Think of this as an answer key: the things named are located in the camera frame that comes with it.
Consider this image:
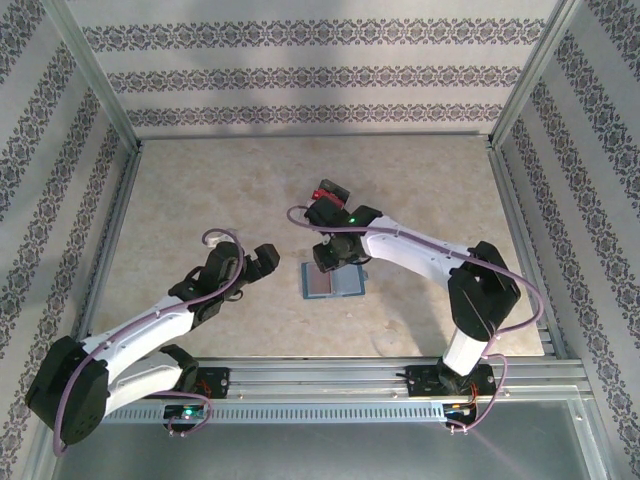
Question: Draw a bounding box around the reddish credit card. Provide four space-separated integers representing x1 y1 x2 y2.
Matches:
305 264 335 297

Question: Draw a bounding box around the blue card holder wallet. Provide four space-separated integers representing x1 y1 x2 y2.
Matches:
300 260 370 301

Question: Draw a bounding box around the red card stack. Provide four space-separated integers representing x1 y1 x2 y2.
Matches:
312 188 346 207

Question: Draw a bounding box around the clear acrylic card stand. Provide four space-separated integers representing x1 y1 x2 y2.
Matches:
309 178 353 211

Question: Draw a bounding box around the black card stack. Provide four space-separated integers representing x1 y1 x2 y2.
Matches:
319 178 350 200

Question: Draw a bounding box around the grey metal sheet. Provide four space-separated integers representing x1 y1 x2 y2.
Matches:
49 422 601 480

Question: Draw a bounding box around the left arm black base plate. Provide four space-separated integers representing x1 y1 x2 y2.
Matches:
142 366 231 400

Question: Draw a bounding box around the aluminium mounting rail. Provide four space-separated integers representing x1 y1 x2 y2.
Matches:
49 355 587 404

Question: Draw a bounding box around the grey slotted cable duct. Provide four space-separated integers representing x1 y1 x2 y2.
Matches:
99 403 447 425

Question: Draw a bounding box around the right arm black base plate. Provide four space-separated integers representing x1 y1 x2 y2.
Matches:
405 363 497 400

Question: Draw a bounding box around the aluminium side rail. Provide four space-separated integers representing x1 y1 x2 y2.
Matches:
487 142 571 360

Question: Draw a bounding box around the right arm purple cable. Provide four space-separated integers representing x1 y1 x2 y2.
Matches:
286 203 546 435

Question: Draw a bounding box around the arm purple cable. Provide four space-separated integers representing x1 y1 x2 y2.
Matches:
286 203 546 435
52 227 246 456

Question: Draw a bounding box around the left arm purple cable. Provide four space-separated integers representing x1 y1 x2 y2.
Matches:
52 227 246 456

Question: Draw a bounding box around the aluminium frame post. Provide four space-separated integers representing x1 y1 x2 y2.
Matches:
42 0 145 151
487 0 591 151

